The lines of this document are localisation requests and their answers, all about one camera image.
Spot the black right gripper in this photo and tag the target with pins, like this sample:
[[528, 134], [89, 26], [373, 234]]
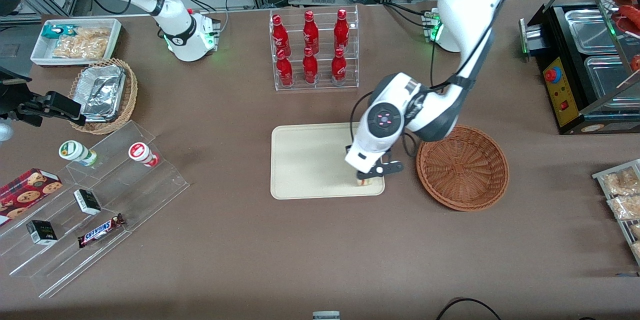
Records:
[[31, 108]]

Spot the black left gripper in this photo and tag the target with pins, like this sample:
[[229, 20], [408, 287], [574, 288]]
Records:
[[347, 148]]

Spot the triangular sandwich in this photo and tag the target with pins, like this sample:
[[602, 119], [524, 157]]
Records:
[[365, 182]]

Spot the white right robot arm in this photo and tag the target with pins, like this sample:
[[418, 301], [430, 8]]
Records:
[[175, 30]]

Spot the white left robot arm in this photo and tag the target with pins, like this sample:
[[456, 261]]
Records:
[[470, 0]]

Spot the beige plastic tray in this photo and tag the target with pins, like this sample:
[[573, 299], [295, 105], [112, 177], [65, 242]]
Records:
[[310, 160]]

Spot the oval tan wicker basket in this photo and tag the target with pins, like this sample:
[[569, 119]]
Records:
[[131, 95]]

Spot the round brown wicker basket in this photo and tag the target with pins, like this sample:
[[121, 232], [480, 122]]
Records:
[[465, 170]]

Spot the stacked foil containers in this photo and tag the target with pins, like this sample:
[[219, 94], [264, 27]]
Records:
[[102, 92]]

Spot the green lid yogurt cup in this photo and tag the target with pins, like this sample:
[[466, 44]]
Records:
[[75, 151]]

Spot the white rectangular bin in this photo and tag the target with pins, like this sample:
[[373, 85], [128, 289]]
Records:
[[42, 55]]

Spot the clear bag of crackers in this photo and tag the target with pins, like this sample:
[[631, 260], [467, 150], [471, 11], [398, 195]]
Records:
[[82, 46]]

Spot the teal snack packet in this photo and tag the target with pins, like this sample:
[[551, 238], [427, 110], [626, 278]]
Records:
[[55, 31]]

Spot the red lid yogurt cup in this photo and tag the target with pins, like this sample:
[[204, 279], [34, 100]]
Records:
[[141, 153]]

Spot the red cookie box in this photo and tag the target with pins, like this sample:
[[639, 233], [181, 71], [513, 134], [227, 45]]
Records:
[[27, 192]]

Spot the small black carton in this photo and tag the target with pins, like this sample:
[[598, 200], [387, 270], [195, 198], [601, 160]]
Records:
[[42, 232], [87, 201]]

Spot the clear acrylic bottle rack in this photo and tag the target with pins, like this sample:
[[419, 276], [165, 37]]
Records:
[[322, 85]]

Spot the red cola bottle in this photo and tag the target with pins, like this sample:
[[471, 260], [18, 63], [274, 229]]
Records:
[[341, 30], [339, 69], [310, 32], [310, 69], [284, 71], [280, 35]]

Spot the clear acrylic step display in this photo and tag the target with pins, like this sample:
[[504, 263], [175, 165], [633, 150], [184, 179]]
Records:
[[150, 195]]

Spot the snickers chocolate bar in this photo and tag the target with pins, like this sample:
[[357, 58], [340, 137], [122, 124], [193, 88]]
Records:
[[100, 231]]

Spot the grey box at table edge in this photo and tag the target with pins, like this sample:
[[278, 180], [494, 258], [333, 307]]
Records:
[[326, 315]]

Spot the black food warmer appliance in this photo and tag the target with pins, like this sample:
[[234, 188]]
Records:
[[562, 95]]

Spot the steel warmer pan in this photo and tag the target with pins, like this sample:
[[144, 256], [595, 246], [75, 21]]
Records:
[[602, 80], [590, 30]]

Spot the clear bag of pastry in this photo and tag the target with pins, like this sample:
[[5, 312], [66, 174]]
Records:
[[627, 207], [622, 182], [636, 230], [637, 250]]

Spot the red sausages in warmer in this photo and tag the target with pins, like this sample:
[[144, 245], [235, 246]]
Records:
[[629, 12]]

